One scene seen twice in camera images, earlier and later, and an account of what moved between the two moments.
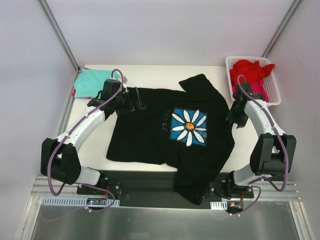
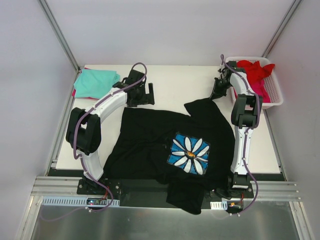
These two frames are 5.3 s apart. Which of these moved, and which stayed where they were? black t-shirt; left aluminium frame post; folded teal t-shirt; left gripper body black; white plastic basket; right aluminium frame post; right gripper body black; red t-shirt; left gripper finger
Moved: left gripper finger; right gripper body black; black t-shirt; left gripper body black
Stayed: folded teal t-shirt; red t-shirt; left aluminium frame post; white plastic basket; right aluminium frame post
